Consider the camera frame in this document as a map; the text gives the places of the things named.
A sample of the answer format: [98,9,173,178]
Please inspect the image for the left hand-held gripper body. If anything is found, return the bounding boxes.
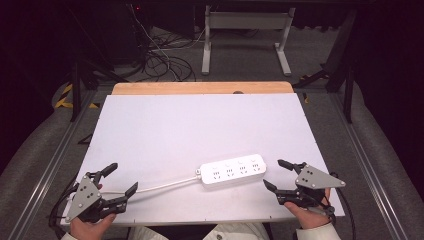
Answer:
[65,171,128,224]

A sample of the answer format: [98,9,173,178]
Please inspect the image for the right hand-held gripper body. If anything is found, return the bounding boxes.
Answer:
[276,161,347,216]

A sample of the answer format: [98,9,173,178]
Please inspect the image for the white power strip cable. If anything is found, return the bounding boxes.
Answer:
[99,175,203,195]

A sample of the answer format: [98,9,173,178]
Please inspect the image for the white power strip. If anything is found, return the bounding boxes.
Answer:
[195,153,268,186]

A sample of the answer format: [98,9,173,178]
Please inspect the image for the person's left hand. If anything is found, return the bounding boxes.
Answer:
[69,183,117,240]

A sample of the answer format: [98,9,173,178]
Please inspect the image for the person's right hand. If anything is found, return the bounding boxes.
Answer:
[284,187,332,230]

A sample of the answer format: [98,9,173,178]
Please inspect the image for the person's white jacket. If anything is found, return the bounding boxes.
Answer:
[128,222,270,240]

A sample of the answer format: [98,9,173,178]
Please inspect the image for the yellow black hazard tape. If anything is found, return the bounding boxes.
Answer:
[54,83,101,110]

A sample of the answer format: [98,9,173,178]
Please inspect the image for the white board sheet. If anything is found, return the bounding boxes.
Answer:
[60,93,346,227]

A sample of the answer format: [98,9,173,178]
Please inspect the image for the black tripod stand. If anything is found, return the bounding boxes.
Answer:
[68,56,129,123]

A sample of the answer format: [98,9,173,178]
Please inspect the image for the wooden table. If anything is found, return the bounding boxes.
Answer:
[111,81,295,96]

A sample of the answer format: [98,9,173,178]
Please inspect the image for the black metal stand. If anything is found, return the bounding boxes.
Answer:
[292,9,357,124]

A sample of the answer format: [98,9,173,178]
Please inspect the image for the black equipment box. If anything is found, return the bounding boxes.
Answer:
[106,2,151,66]

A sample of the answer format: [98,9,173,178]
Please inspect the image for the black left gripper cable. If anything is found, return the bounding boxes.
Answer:
[48,181,83,240]

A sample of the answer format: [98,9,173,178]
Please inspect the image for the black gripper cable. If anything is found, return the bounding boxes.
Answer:
[48,181,83,240]
[329,171,357,240]

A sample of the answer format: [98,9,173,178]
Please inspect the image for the aluminium rail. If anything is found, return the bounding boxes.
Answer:
[328,92,410,240]
[13,89,101,240]

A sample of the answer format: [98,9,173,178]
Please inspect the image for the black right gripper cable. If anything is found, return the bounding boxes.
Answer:
[329,171,357,240]

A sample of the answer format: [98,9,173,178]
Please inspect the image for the black floor cables bundle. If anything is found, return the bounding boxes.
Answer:
[141,28,198,83]

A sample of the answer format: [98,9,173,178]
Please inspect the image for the white metal stand frame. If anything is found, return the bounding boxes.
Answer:
[201,4,297,77]

